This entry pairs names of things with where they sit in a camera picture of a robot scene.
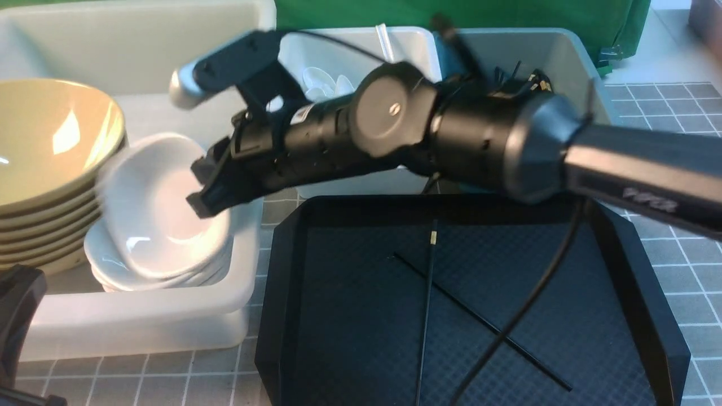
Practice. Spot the green cloth backdrop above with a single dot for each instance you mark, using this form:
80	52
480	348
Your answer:
609	30

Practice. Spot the white square dish front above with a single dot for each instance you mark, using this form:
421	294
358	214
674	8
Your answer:
142	192

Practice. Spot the stack of white dishes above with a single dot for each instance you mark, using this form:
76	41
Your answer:
110	270

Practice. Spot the teal rectangular chopstick bin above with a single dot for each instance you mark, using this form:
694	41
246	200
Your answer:
564	56

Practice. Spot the black chopstick plain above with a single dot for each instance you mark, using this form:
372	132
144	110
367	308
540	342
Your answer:
536	362

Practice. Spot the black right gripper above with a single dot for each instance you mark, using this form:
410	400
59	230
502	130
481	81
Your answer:
310	146

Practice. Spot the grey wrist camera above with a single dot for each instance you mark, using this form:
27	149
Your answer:
249	63

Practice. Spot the pile of white spoons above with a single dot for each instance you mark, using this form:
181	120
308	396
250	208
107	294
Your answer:
319	85

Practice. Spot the large white plastic tub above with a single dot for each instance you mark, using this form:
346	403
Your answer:
129	49

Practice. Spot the yellow-green noodle bowl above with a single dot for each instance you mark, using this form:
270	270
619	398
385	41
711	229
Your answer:
45	106

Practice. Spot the white rectangular spoon bin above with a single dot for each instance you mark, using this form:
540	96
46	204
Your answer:
413	44

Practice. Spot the black chopstick gold band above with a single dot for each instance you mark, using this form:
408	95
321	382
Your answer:
430	266

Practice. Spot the pile of black chopsticks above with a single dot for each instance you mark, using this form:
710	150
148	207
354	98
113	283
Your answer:
512	85

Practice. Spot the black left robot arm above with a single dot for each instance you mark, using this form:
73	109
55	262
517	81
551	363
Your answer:
22	290

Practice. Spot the stack of yellow-green bowls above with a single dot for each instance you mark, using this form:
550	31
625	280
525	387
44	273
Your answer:
51	237

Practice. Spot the upright white spoon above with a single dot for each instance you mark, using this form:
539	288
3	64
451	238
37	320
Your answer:
384	40

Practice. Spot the black plastic serving tray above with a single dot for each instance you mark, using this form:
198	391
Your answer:
341	322

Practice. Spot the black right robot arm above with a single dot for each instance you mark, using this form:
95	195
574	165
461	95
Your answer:
670	177

